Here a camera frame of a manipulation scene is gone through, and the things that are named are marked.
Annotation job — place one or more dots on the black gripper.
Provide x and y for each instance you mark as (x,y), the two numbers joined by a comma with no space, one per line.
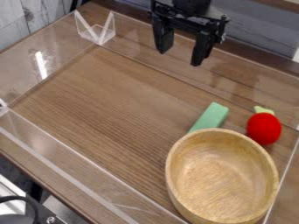
(193,16)

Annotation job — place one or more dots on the green foam block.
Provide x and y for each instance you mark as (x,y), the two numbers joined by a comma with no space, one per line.
(211,118)

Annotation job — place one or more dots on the wooden bowl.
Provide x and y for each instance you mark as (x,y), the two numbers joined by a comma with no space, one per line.
(221,178)

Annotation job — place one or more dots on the red plush strawberry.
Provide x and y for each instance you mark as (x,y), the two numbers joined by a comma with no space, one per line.
(263,126)

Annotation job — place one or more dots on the black metal device base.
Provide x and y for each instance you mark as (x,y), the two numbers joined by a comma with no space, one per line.
(41,216)

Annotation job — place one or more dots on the clear acrylic corner bracket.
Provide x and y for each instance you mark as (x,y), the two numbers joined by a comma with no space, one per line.
(99,34)

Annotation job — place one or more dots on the clear acrylic tray wall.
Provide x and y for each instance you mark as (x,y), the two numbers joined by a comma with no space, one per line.
(100,197)

